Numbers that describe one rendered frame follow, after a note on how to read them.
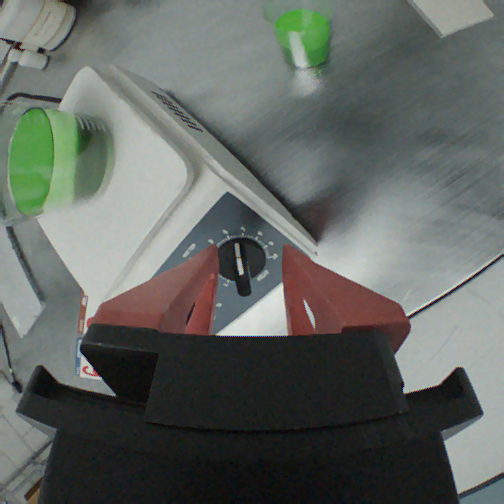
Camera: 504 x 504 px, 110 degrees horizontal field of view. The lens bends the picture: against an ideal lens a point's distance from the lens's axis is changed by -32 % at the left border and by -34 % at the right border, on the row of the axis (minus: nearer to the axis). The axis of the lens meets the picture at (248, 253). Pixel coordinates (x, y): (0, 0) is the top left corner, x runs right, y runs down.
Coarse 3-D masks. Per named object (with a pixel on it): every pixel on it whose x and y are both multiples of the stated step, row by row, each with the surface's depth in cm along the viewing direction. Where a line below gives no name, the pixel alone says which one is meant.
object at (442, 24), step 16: (416, 0) 11; (432, 0) 10; (448, 0) 10; (464, 0) 9; (480, 0) 8; (432, 16) 11; (448, 16) 10; (464, 16) 10; (480, 16) 9; (448, 32) 11
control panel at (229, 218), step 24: (216, 216) 14; (240, 216) 15; (192, 240) 15; (216, 240) 15; (264, 240) 16; (288, 240) 16; (168, 264) 16; (264, 288) 18; (216, 312) 19; (240, 312) 19
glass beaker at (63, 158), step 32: (0, 128) 6; (32, 128) 7; (64, 128) 9; (96, 128) 11; (0, 160) 6; (32, 160) 8; (64, 160) 9; (96, 160) 11; (0, 192) 6; (32, 192) 8; (64, 192) 10; (96, 192) 12; (0, 224) 8
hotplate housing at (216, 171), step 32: (128, 96) 13; (160, 96) 16; (160, 128) 13; (192, 128) 15; (192, 160) 13; (224, 160) 15; (192, 192) 14; (224, 192) 14; (256, 192) 15; (192, 224) 14; (288, 224) 16; (160, 256) 16; (128, 288) 17
